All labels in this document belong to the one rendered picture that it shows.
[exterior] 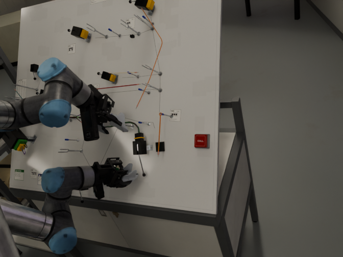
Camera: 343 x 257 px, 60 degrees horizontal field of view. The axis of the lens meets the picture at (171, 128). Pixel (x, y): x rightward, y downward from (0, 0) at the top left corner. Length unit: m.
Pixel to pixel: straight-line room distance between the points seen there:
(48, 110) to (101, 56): 0.75
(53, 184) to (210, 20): 0.85
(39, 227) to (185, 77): 0.77
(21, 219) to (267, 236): 1.63
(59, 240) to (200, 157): 0.59
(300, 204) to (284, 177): 0.27
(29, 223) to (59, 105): 0.32
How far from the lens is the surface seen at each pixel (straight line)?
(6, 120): 0.84
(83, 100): 0.94
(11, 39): 7.84
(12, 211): 0.87
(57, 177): 0.96
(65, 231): 0.91
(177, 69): 1.27
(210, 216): 1.20
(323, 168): 2.56
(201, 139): 1.15
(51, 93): 0.84
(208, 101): 1.19
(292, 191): 2.39
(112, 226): 1.68
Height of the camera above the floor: 1.81
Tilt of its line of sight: 34 degrees down
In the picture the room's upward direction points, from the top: 18 degrees counter-clockwise
